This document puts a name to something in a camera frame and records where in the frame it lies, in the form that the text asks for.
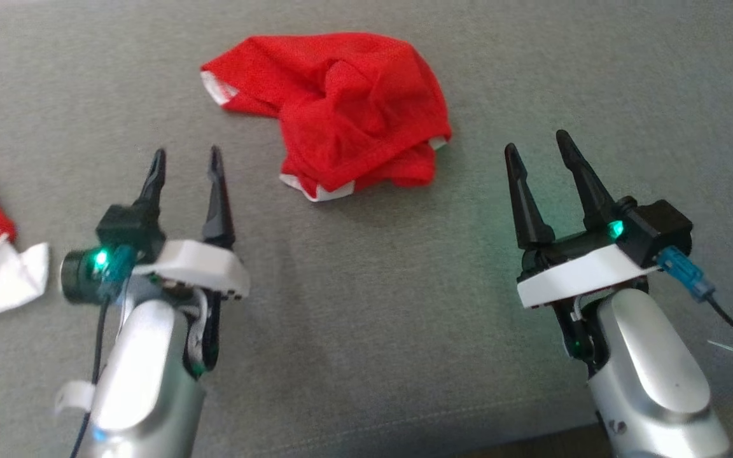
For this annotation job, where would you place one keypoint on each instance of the red mesh garment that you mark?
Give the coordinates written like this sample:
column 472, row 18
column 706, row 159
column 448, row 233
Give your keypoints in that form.
column 354, row 95

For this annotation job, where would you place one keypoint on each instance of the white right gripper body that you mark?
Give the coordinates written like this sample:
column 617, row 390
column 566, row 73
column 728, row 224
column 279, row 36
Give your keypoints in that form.
column 583, row 273

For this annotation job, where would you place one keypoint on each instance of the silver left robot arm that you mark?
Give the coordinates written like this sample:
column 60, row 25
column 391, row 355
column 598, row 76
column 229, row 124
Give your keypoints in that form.
column 137, row 369

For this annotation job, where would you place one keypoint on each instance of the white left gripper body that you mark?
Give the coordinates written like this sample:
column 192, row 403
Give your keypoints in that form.
column 204, row 267

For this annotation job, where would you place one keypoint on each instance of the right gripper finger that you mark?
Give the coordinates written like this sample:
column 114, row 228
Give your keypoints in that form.
column 589, row 191
column 525, row 210

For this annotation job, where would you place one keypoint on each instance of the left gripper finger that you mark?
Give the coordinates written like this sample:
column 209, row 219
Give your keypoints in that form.
column 218, row 203
column 153, row 181

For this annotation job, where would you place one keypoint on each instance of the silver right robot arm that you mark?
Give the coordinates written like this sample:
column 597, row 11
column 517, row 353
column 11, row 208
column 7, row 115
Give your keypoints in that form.
column 653, row 369

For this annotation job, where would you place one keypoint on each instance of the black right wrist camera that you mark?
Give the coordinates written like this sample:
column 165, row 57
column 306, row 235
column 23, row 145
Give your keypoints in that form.
column 659, row 229

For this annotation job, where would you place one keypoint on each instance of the grey sofa seat cushion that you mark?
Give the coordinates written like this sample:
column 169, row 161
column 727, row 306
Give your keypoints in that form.
column 366, row 318

